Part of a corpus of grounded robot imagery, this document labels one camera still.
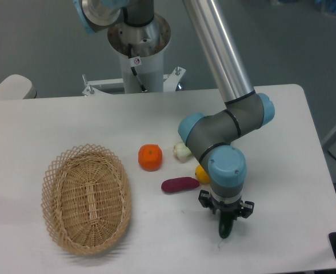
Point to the orange tangerine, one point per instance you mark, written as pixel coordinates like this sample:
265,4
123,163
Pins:
150,157

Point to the woven wicker basket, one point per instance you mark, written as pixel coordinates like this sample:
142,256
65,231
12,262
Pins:
86,199

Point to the yellow mango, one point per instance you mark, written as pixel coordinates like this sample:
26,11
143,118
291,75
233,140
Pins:
201,175

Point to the purple sweet potato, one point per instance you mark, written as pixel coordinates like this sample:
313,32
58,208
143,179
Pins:
171,186

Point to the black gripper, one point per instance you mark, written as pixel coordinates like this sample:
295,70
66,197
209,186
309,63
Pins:
243,208

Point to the white chair armrest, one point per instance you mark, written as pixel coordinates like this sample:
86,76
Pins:
17,87

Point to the white metal base frame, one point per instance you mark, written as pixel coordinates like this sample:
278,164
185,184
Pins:
171,82

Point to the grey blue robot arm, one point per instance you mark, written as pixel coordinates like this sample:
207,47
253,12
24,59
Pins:
209,138

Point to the dark green cucumber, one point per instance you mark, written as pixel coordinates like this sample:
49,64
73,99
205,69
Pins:
226,221

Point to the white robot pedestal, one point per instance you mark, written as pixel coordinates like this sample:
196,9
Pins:
140,52

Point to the green bok choy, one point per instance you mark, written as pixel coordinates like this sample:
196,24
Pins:
181,152

